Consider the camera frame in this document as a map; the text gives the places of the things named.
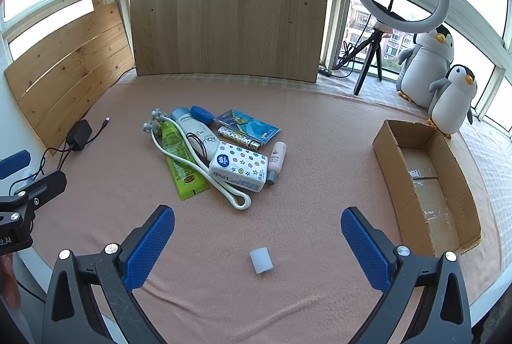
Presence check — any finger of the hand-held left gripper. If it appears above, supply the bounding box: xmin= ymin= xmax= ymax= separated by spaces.
xmin=16 ymin=170 xmax=67 ymax=209

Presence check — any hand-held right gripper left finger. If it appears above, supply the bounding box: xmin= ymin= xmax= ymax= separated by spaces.
xmin=42 ymin=205 xmax=175 ymax=344

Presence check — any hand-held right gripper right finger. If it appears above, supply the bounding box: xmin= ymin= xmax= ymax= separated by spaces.
xmin=341 ymin=207 xmax=475 ymax=344

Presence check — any green tube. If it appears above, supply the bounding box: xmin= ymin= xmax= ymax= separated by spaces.
xmin=160 ymin=120 xmax=211 ymax=201

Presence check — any cardboard box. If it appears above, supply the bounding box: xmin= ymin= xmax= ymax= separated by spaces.
xmin=373 ymin=120 xmax=481 ymax=257

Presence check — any white roller massager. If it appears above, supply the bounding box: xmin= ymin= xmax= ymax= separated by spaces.
xmin=143 ymin=109 xmax=251 ymax=211

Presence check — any star dotted tissue pack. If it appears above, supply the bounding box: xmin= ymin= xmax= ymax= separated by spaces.
xmin=209 ymin=141 xmax=268 ymax=192

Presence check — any patterned silver lighter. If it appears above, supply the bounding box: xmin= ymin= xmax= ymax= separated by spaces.
xmin=218 ymin=126 xmax=261 ymax=150

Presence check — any person's left hand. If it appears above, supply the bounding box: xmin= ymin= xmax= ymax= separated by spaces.
xmin=0 ymin=253 xmax=20 ymax=308

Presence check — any blue plastic object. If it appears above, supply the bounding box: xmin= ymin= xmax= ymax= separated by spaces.
xmin=0 ymin=150 xmax=32 ymax=180

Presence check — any black power adapter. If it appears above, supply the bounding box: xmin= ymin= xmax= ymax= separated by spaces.
xmin=65 ymin=120 xmax=92 ymax=151

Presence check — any small white plastic cylinder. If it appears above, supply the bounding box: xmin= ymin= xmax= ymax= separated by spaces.
xmin=250 ymin=247 xmax=274 ymax=274

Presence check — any slatted pine wood panel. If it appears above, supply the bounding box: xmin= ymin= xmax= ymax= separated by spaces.
xmin=5 ymin=0 xmax=137 ymax=150

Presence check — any white bottle with blue cap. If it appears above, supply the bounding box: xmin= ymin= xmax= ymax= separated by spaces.
xmin=171 ymin=107 xmax=219 ymax=164

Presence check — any small pink bottle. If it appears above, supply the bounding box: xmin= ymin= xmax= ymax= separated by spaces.
xmin=266 ymin=142 xmax=287 ymax=184

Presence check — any blue round case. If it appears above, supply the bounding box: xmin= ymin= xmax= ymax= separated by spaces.
xmin=190 ymin=106 xmax=214 ymax=124

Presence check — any blue cartoon packet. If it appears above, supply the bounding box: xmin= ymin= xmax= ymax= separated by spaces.
xmin=216 ymin=108 xmax=281 ymax=140

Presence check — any small grey penguin plush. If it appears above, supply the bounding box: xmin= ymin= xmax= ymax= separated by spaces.
xmin=428 ymin=64 xmax=478 ymax=140

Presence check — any black tripod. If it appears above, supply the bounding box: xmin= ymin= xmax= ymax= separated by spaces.
xmin=354 ymin=28 xmax=385 ymax=96

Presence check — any large grey penguin plush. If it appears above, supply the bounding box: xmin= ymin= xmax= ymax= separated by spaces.
xmin=396 ymin=26 xmax=454 ymax=108

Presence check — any large wooden board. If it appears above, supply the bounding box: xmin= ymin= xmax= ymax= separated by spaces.
xmin=130 ymin=0 xmax=332 ymax=84

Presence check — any black charger cable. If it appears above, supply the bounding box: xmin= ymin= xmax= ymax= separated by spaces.
xmin=40 ymin=117 xmax=111 ymax=178

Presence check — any black ring light cable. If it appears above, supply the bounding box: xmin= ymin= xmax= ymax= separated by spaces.
xmin=338 ymin=41 xmax=363 ymax=78

